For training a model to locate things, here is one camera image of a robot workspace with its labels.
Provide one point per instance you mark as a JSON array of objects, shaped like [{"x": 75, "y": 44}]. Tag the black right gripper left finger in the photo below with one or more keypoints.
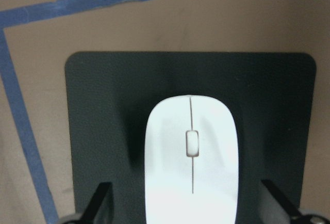
[{"x": 100, "y": 207}]

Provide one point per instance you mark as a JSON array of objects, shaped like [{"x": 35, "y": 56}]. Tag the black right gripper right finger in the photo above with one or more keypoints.
[{"x": 275, "y": 207}]

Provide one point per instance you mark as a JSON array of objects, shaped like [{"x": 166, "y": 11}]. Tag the white computer mouse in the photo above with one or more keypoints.
[{"x": 191, "y": 162}]

